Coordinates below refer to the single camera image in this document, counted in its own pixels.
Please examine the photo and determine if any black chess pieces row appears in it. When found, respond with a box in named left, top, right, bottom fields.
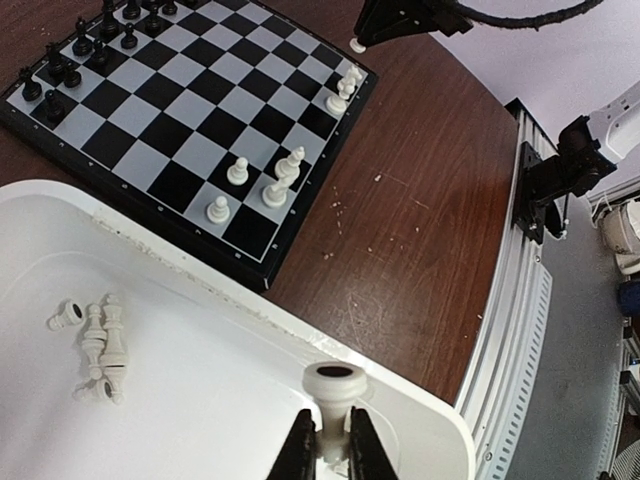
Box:
left=7, top=1, right=202, bottom=132

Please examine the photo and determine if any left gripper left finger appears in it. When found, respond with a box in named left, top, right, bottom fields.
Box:
left=267, top=409, right=316, bottom=480

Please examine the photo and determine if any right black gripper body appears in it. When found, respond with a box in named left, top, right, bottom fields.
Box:
left=353, top=0, right=473, bottom=49

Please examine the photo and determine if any white chess piece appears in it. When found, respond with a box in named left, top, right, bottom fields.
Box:
left=302, top=361, right=368, bottom=465
left=274, top=146, right=305, bottom=182

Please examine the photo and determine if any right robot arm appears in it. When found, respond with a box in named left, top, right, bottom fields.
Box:
left=350, top=1, right=639, bottom=206

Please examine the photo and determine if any white chess rook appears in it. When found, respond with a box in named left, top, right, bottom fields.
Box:
left=349, top=38, right=366, bottom=54

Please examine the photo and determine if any front aluminium rail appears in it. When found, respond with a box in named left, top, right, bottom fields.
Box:
left=452, top=97, right=621, bottom=480

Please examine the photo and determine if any black and white chessboard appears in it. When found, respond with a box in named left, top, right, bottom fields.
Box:
left=1, top=1, right=377, bottom=292

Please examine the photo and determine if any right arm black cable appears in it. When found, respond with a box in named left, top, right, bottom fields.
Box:
left=449, top=0, right=606, bottom=29

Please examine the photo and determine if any white rectangular tray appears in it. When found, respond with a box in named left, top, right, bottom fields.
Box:
left=1, top=180, right=476, bottom=479

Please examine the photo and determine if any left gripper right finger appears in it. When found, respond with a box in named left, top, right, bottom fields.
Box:
left=348, top=407, right=398, bottom=480

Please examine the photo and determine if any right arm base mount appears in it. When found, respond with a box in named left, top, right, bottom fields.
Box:
left=512, top=141, right=565, bottom=245

